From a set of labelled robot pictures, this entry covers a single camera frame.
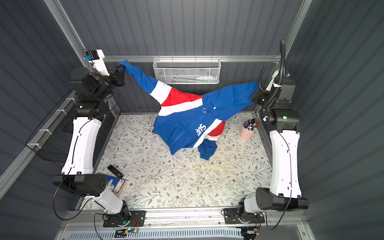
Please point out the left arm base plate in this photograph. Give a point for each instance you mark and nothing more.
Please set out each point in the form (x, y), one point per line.
(134, 218)

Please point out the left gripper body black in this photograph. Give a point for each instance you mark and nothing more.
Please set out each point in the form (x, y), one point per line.
(118, 76)

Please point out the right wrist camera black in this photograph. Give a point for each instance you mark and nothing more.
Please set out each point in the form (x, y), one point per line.
(286, 90)

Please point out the blue red white jacket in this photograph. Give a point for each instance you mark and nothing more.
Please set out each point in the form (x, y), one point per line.
(192, 121)

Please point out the blue picture book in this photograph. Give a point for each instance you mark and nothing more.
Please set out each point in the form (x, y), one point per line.
(115, 184)

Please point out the pink pen cup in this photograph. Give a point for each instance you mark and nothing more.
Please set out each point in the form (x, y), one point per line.
(248, 129)

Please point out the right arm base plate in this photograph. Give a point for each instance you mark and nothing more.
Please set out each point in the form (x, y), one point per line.
(234, 216)

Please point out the floral table mat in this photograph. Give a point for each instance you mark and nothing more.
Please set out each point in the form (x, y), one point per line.
(154, 178)

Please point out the white wire mesh basket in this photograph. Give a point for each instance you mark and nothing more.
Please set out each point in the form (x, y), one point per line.
(187, 72)

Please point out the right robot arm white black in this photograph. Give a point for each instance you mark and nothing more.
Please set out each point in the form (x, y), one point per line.
(284, 193)

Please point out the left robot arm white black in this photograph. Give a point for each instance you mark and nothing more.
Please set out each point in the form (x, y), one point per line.
(77, 175)

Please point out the small black remote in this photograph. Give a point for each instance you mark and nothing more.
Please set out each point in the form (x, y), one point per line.
(115, 172)

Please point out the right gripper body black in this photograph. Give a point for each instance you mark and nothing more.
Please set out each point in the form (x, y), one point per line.
(260, 97)

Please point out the black wire wall basket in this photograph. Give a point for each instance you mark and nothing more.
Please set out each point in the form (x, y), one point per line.
(51, 140)

